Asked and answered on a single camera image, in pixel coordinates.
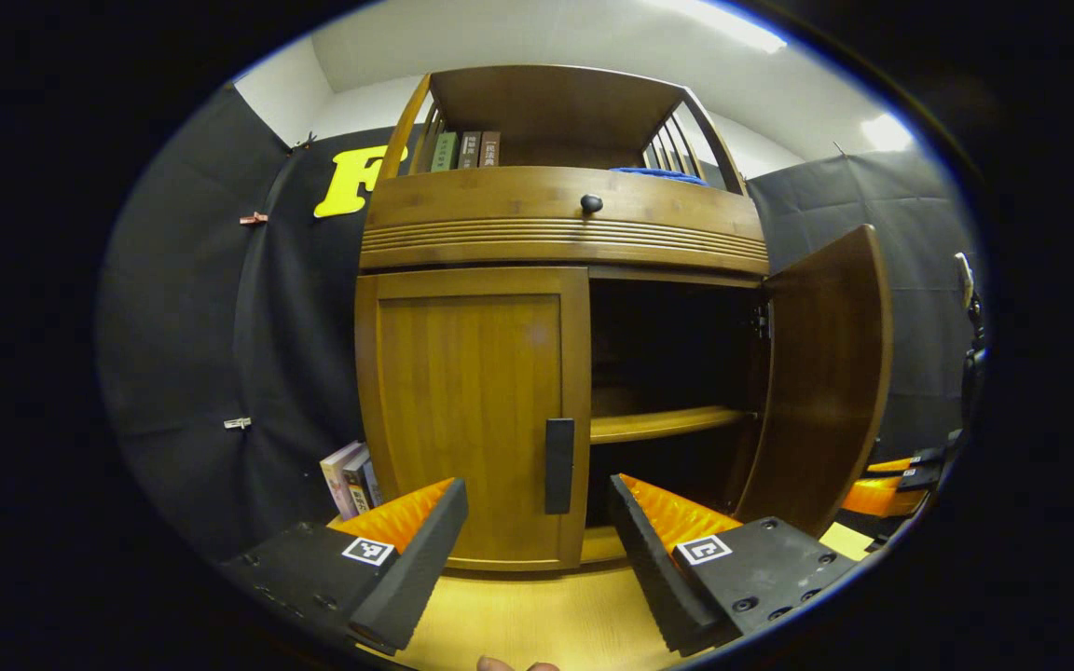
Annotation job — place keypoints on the wooden cabinet shelf board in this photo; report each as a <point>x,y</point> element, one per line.
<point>658,424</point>

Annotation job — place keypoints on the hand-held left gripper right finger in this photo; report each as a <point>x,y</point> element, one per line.
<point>649,559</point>

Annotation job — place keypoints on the dark grey book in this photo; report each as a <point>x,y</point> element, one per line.
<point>469,150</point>

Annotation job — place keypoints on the copper clip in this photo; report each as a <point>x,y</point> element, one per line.
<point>254,219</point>

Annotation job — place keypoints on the brown book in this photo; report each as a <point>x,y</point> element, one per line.
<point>489,149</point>

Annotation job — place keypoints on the blue cloth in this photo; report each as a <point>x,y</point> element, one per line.
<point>663,175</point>

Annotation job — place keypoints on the black round drawer knob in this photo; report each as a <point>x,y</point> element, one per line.
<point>591,203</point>

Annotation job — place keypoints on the pale lavender book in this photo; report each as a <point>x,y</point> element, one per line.
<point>337,475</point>

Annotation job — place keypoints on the wooden ribbed drawer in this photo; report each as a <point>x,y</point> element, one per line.
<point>500,200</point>

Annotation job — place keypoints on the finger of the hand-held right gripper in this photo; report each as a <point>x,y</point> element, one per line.
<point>877,496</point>
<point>929,456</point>

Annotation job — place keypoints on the green book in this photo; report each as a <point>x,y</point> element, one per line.
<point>444,152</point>

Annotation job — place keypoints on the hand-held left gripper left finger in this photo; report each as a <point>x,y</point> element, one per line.
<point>420,554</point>

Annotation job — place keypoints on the dark purple book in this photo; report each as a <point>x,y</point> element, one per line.
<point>373,483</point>

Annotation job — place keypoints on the wooden double-door shoe cabinet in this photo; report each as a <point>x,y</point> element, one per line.
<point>546,102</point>

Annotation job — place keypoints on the wooden shoe cabinet door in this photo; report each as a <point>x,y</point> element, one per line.
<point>826,373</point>
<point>467,410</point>

